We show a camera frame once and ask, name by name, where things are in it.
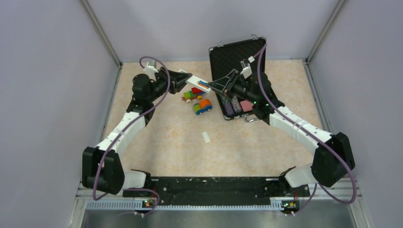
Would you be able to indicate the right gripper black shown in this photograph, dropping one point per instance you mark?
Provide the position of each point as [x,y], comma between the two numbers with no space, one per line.
[222,85]

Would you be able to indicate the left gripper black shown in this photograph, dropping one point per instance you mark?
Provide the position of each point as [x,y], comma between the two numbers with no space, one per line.
[179,80]

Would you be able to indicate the white remote control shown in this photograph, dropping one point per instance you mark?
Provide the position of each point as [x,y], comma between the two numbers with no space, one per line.
[193,80]

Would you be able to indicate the orange battery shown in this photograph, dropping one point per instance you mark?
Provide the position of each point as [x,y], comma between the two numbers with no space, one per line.
[201,85]

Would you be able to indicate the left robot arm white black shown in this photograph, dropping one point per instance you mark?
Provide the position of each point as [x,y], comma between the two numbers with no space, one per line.
[101,165]

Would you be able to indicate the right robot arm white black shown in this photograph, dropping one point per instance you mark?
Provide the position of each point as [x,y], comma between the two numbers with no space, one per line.
[332,153]

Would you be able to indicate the red blue brick truck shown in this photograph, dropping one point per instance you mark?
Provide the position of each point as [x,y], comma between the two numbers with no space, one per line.
[192,94]

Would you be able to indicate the black poker chip case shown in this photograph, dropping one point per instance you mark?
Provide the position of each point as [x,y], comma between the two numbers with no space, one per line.
[224,59]

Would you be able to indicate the orange blue toy car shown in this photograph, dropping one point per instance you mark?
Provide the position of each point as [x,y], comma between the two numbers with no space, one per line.
[202,107]

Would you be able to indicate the blue purple chip stack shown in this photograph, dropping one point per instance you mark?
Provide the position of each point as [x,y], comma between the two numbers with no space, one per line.
[236,105]

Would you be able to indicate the green purple chip stack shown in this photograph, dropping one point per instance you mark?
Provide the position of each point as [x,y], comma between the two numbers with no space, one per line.
[228,110]

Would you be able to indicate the pink card deck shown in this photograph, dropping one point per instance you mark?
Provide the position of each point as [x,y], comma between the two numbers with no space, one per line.
[246,106]

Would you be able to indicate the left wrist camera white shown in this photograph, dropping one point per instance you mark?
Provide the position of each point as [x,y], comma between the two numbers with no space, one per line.
[150,68]

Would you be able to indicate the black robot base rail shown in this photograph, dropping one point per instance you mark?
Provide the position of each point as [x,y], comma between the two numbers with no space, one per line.
[218,193]

